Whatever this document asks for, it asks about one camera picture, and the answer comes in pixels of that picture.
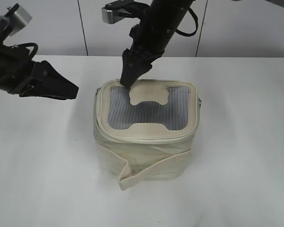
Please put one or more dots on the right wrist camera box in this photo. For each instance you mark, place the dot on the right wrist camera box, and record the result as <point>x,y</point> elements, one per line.
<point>118,10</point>

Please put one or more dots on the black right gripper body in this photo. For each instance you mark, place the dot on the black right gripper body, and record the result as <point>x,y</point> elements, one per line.
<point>151,37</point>

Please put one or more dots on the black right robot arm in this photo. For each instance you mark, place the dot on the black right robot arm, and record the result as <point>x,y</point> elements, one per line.
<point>163,10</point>

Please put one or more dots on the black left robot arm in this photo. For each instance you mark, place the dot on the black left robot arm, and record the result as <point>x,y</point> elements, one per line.
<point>21,75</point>

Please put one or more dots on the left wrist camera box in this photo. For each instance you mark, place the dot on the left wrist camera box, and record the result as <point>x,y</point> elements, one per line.
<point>15,20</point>

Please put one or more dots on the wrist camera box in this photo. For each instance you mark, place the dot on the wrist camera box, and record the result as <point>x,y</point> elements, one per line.
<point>15,20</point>
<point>118,10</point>

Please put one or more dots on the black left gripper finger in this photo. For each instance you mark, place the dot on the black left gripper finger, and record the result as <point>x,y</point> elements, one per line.
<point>44,72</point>
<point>52,90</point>

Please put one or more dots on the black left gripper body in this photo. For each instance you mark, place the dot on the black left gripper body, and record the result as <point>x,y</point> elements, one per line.
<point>16,66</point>

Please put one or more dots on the cream bag with mesh lid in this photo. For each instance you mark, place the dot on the cream bag with mesh lid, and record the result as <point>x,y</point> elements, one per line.
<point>145,133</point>

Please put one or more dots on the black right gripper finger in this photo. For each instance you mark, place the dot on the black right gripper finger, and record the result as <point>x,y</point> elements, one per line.
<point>139,65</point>
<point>125,79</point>

